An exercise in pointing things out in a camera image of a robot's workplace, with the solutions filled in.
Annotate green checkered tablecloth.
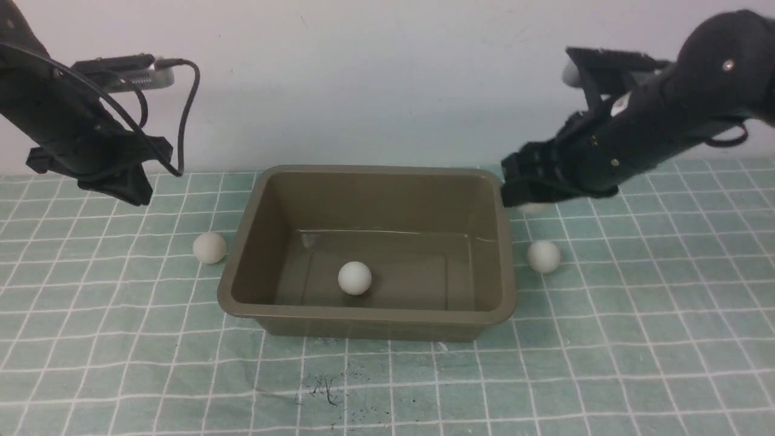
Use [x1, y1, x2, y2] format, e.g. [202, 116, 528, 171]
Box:
[1, 160, 774, 435]

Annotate olive green plastic bin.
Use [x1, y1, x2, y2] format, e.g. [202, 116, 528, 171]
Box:
[217, 165, 518, 342]

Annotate black wrist camera right side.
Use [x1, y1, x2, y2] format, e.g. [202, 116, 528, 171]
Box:
[561, 47, 672, 110]

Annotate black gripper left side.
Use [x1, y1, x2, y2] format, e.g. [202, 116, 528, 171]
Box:
[27, 134, 173, 206]

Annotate white printed ping-pong ball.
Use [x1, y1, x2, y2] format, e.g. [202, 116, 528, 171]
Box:
[519, 202, 548, 216]

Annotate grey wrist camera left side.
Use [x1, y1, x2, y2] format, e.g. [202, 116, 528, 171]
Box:
[70, 53, 175, 93]

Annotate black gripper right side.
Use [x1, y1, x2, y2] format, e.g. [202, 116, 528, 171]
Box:
[500, 111, 618, 208]

